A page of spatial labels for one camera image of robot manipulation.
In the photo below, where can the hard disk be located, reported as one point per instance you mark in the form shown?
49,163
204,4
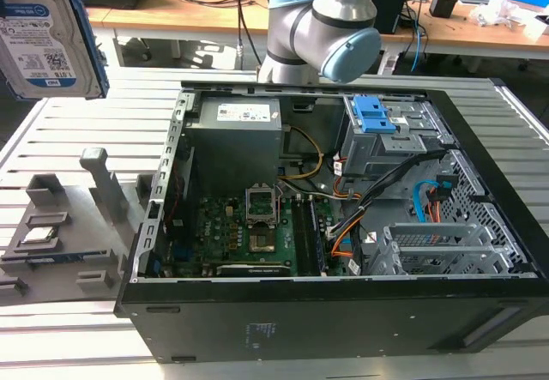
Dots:
38,32

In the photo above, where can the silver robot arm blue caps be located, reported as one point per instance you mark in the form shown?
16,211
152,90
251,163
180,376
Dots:
309,24

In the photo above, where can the grey power supply unit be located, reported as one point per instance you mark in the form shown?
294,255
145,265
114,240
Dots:
231,144

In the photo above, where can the black RAM slot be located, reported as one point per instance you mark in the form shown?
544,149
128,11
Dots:
301,234
316,238

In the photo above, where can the CPU socket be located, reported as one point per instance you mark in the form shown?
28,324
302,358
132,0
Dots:
261,243

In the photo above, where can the green motherboard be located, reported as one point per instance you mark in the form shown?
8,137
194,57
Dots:
223,225

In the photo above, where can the silver drive cage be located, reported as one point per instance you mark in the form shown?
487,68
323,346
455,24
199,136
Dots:
369,152

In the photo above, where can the black graphics card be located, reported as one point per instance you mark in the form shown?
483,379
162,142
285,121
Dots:
253,269

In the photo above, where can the blue plastic bay carrier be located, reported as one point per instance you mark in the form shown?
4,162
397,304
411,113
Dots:
373,116

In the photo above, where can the black open PC case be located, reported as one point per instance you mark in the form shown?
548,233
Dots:
300,324

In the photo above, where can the wooden desk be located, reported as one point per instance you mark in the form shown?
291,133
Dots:
193,15

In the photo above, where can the black speaker box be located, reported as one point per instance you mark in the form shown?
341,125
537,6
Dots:
388,2

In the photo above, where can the RAM stick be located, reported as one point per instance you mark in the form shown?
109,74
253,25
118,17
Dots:
64,258

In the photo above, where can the grey parts rack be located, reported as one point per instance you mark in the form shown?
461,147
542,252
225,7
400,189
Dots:
64,277

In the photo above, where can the small black box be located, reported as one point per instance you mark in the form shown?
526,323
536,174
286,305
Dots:
442,6

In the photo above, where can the silver CPU chip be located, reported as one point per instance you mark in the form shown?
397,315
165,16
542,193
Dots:
39,235

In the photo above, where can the clear plastic bags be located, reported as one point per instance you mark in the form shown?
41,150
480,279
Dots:
497,11

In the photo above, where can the silver disk bay bracket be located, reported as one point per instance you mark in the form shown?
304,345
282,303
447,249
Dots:
433,230

